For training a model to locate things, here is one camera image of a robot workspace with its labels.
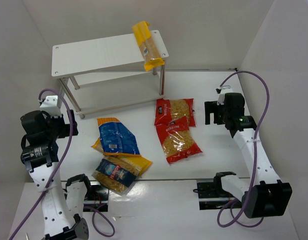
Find yellow spaghetti bag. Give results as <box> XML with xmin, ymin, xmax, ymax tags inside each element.
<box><xmin>132</xmin><ymin>21</ymin><xmax>165</xmax><ymax>72</ymax></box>

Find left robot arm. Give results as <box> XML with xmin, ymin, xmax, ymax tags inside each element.
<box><xmin>21</xmin><ymin>110</ymin><xmax>90</xmax><ymax>240</ymax></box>

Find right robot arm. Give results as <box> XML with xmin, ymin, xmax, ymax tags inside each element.
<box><xmin>204</xmin><ymin>93</ymin><xmax>292</xmax><ymax>219</ymax></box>

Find red pasta bag upper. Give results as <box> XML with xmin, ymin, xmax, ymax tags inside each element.
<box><xmin>154</xmin><ymin>98</ymin><xmax>196</xmax><ymax>127</ymax></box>

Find red pasta bag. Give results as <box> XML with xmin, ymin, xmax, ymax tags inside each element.
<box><xmin>156</xmin><ymin>116</ymin><xmax>202</xmax><ymax>164</ymax></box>
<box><xmin>154</xmin><ymin>98</ymin><xmax>196</xmax><ymax>127</ymax></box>

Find blue orange pasta bag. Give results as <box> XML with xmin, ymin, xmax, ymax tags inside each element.
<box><xmin>97</xmin><ymin>117</ymin><xmax>140</xmax><ymax>157</ymax></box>

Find red pasta bag lower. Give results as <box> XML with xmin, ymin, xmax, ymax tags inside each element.
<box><xmin>156</xmin><ymin>116</ymin><xmax>202</xmax><ymax>164</ymax></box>

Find white two-tier shelf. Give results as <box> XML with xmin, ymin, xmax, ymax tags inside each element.
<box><xmin>51</xmin><ymin>33</ymin><xmax>165</xmax><ymax>119</ymax></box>

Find Agnesi blue pasta bag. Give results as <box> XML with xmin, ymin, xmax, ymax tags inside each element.
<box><xmin>92</xmin><ymin>157</ymin><xmax>141</xmax><ymax>194</ymax></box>

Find yellow pasta bag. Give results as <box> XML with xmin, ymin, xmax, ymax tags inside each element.
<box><xmin>91</xmin><ymin>138</ymin><xmax>152</xmax><ymax>176</ymax></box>

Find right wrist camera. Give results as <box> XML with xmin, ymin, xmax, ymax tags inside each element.
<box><xmin>216</xmin><ymin>85</ymin><xmax>233</xmax><ymax>105</ymax></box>

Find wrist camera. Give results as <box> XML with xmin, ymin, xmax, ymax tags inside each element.
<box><xmin>40</xmin><ymin>95</ymin><xmax>62</xmax><ymax>118</ymax></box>
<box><xmin>216</xmin><ymin>85</ymin><xmax>233</xmax><ymax>105</ymax></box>

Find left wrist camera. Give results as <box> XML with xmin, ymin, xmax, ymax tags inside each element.
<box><xmin>40</xmin><ymin>95</ymin><xmax>62</xmax><ymax>118</ymax></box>

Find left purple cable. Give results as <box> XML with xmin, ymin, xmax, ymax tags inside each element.
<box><xmin>8</xmin><ymin>89</ymin><xmax>116</xmax><ymax>240</ymax></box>

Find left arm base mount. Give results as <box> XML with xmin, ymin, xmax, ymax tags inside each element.
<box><xmin>84</xmin><ymin>182</ymin><xmax>109</xmax><ymax>213</ymax></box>

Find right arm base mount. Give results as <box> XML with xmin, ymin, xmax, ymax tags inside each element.
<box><xmin>193</xmin><ymin>180</ymin><xmax>234</xmax><ymax>211</ymax></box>

